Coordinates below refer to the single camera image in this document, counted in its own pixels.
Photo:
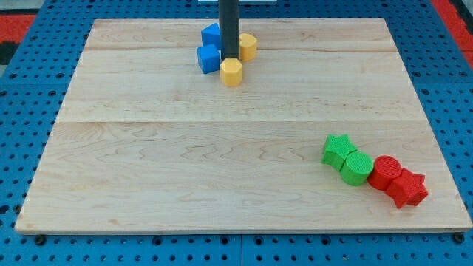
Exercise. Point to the blue cube block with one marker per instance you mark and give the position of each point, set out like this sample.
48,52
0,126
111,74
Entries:
211,35
208,57

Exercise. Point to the green circle block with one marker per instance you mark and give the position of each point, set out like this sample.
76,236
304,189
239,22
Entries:
356,169

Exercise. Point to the blue cube block front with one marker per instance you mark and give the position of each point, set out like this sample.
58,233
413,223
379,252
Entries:
208,57

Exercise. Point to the red star block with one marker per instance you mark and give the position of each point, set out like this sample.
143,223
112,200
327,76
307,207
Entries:
407,189

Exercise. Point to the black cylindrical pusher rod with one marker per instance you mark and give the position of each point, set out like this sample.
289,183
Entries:
229,28

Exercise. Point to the yellow hexagon block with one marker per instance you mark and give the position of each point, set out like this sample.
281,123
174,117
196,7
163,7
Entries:
231,72

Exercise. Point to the green star block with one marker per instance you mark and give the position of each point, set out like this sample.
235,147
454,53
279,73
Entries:
336,150

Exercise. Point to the blue cube block rear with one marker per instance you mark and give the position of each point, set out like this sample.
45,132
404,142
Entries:
211,35

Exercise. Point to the wooden board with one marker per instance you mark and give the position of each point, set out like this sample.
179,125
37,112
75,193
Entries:
146,144

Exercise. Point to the yellow rounded block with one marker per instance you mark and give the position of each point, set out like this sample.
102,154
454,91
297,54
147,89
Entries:
247,47

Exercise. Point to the red circle block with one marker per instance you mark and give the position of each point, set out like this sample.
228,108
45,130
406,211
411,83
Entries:
386,168

